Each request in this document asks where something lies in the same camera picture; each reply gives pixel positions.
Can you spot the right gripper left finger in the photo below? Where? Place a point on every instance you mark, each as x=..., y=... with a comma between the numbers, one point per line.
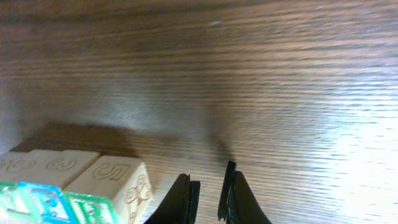
x=180, y=204

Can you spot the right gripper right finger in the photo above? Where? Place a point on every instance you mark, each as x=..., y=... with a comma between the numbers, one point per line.
x=238, y=204

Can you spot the green R block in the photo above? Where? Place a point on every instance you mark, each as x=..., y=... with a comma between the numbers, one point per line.
x=114, y=189

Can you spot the blue P letter block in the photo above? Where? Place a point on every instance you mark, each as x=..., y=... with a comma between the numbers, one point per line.
x=44, y=183

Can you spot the green V letter block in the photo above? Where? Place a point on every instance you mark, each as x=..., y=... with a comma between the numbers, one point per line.
x=12, y=206

